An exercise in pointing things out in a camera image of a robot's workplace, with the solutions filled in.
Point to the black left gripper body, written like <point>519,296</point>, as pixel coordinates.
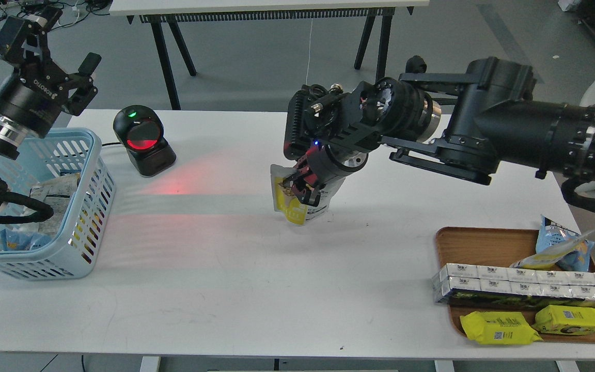
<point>33,102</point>

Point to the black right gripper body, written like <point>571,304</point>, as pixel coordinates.
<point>326,164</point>

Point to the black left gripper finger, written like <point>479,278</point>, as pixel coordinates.
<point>24,45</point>
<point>79,87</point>

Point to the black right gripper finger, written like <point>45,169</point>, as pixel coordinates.
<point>303,169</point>
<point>308,193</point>

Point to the yellow white snack pouch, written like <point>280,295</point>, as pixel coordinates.
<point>285,201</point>

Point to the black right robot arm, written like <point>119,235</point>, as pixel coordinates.
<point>458,125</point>

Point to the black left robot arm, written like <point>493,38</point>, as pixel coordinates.
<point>14,207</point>

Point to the light blue plastic basket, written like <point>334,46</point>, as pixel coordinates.
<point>73,251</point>

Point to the white snack bag in basket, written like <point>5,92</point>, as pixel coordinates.
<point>57,193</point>

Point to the blue snack bag in basket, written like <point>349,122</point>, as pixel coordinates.
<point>19,241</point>

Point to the silver long snack box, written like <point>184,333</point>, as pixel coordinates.
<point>466,285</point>

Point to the blue snack bag on tray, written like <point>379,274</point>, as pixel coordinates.
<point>552,234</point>

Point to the black barcode scanner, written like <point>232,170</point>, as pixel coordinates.
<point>141,132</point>

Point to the background white table black legs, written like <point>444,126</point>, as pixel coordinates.
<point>157,13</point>

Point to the brown wooden tray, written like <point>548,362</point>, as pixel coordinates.
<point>493,247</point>

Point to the yellow packet left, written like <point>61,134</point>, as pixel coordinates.
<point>499,328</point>

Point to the yellow packet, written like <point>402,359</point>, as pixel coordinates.
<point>499,328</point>
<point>565,320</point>

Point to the yellow white pouch on tray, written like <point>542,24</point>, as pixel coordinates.
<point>545,261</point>

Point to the yellow packet right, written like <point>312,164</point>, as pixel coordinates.
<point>565,320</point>

